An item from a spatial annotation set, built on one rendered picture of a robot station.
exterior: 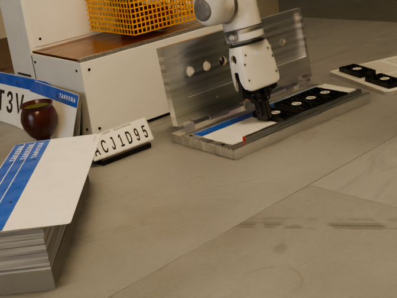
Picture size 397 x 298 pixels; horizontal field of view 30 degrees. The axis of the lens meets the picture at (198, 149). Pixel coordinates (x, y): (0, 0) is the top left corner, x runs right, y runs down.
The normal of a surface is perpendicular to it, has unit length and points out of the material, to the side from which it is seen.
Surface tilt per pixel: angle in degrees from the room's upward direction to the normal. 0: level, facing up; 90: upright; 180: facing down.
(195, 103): 83
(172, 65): 83
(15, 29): 90
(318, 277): 0
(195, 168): 0
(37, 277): 90
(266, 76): 76
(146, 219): 0
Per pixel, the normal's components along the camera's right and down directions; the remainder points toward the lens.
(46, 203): -0.12, -0.93
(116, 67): 0.64, 0.19
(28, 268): 0.01, 0.34
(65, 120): -0.79, -0.06
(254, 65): 0.60, -0.01
